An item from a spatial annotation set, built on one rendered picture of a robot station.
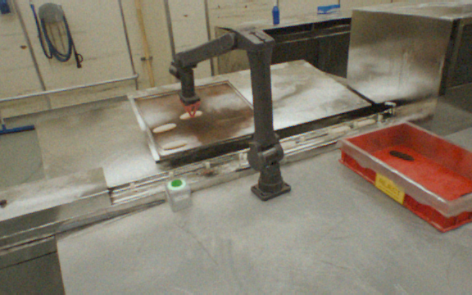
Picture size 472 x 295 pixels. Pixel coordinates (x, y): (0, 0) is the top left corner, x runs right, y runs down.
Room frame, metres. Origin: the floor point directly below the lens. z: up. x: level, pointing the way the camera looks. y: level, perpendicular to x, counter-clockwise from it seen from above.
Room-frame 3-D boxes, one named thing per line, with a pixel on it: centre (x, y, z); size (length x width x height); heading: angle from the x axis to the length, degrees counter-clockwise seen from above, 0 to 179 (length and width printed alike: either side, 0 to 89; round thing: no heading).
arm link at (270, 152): (1.03, -0.09, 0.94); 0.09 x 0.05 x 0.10; 36
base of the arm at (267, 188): (1.02, -0.11, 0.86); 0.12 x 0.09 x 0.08; 118
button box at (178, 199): (0.98, 0.20, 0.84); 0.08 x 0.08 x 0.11; 22
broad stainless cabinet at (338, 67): (3.90, -0.92, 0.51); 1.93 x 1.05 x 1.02; 112
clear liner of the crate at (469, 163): (1.01, -0.62, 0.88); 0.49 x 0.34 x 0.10; 21
